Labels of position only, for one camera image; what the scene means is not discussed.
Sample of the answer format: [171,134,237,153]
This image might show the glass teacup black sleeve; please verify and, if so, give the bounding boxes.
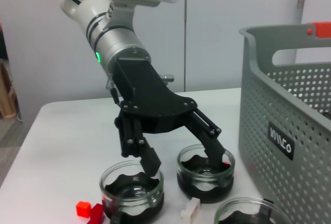
[176,143,236,204]
[99,160,166,224]
[214,197,293,224]

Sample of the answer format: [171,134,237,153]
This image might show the black equipment box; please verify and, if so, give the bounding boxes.
[0,18,8,61]

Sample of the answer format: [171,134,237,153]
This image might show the grey perforated storage bin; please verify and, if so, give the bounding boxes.
[238,22,331,224]

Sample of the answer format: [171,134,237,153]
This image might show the bright red small cube block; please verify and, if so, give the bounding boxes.
[76,200,93,217]

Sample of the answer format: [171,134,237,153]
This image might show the small white building block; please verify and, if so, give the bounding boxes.
[180,197,202,219]

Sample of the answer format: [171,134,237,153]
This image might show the dark red arch block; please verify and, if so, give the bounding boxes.
[87,203,106,224]

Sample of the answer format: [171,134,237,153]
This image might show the orange bin handle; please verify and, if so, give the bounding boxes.
[306,22,331,38]

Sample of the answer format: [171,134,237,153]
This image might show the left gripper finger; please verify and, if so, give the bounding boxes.
[180,109,230,172]

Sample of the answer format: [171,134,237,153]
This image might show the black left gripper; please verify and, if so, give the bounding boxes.
[109,58,199,180]

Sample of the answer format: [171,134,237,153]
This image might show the beige wooden stool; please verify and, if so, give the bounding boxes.
[0,61,20,118]

